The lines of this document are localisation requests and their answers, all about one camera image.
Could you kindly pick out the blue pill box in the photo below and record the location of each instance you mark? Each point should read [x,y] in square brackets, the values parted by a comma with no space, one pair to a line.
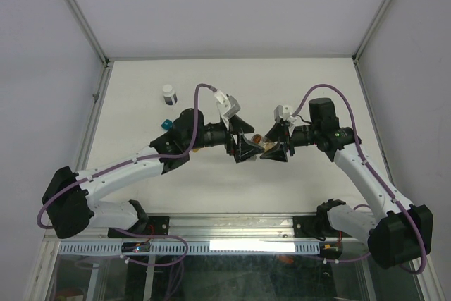
[167,125]

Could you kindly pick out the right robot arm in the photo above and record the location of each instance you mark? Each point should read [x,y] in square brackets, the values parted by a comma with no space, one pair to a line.
[395,230]

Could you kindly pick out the left aluminium frame post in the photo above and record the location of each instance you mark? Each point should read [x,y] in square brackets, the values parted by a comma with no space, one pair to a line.
[87,31]

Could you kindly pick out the white cap pill bottle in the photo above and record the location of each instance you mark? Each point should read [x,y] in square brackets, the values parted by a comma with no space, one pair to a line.
[169,95]

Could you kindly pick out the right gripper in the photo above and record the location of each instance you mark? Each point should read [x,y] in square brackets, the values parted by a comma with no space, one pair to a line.
[277,153]

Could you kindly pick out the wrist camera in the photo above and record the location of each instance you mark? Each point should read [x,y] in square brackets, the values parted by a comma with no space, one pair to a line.
[227,107]
[285,114]

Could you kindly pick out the aluminium frame post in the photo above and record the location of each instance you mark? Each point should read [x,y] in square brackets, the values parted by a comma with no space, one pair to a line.
[371,29]
[87,31]

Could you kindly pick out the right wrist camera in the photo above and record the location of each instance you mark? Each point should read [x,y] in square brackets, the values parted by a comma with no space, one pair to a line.
[285,114]

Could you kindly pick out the white slotted cable duct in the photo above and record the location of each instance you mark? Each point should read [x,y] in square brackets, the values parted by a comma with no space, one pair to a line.
[176,248]

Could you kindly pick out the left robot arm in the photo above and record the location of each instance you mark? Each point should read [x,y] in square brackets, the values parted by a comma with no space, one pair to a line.
[75,201]

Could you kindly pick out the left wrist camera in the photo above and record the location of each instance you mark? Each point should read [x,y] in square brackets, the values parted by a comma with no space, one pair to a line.
[227,107]

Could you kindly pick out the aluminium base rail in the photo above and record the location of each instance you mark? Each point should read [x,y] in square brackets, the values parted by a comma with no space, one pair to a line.
[229,223]

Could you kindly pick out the right aluminium frame post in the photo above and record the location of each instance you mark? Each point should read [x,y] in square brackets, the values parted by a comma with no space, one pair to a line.
[371,29]

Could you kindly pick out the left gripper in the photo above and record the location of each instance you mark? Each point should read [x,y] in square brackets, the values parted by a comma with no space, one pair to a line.
[243,149]

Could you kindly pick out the clear bottle with orange pills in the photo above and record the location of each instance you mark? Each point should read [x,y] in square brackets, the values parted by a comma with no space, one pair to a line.
[263,141]

